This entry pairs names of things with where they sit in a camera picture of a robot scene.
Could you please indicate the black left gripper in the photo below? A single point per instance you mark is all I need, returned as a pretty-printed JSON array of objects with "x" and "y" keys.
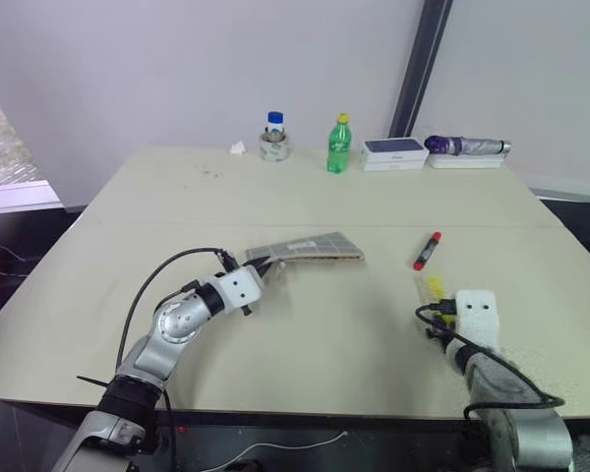
[{"x": 253, "y": 268}]

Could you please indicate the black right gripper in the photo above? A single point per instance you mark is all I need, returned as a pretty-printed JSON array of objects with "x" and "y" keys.
[{"x": 441, "y": 330}]

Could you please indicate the yellow highlighter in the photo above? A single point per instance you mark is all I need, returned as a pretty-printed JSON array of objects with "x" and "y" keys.
[{"x": 435, "y": 289}]

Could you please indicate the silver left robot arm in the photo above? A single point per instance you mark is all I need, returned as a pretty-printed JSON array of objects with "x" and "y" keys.
[{"x": 169, "y": 327}]

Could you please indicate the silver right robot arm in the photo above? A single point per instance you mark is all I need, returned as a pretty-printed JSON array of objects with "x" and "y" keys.
[{"x": 511, "y": 398}]

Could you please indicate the red marker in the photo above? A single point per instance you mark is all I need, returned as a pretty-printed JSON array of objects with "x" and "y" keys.
[{"x": 425, "y": 252}]

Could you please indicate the black zip tie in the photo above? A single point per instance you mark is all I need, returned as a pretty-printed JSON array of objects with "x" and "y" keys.
[{"x": 92, "y": 381}]

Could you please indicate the white tape roll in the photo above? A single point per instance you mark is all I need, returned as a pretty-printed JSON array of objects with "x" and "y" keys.
[{"x": 275, "y": 150}]

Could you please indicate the crumpled white paper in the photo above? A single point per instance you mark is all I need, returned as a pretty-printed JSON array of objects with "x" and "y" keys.
[{"x": 237, "y": 148}]

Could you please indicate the green plastic soda bottle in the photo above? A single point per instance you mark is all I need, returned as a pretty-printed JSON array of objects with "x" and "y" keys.
[{"x": 338, "y": 147}]

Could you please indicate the small bottle with blue cap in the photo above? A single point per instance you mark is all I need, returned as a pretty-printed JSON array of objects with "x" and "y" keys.
[{"x": 275, "y": 125}]

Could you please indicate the plain white box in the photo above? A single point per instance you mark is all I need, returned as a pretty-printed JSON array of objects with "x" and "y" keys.
[{"x": 392, "y": 165}]

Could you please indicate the flat white box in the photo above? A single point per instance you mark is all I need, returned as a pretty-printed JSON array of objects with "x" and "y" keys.
[{"x": 464, "y": 161}]

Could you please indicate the white box with dark lid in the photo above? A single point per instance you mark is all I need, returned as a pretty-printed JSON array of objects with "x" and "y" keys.
[{"x": 394, "y": 148}]

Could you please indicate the purple folded umbrella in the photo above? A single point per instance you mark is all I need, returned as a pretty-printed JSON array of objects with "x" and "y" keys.
[{"x": 464, "y": 145}]

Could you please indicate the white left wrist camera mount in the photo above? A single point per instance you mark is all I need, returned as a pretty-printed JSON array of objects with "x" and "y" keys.
[{"x": 238, "y": 290}]

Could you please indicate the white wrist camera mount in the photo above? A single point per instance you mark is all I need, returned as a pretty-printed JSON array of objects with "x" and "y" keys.
[
  {"x": 238, "y": 290},
  {"x": 478, "y": 317}
]

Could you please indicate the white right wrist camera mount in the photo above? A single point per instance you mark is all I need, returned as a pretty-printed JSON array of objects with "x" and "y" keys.
[{"x": 478, "y": 317}]

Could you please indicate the dark wall pillar strip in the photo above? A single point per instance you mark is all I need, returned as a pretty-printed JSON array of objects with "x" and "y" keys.
[{"x": 419, "y": 69}]

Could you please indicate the window with white frame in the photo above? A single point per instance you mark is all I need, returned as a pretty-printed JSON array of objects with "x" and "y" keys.
[{"x": 7, "y": 157}]

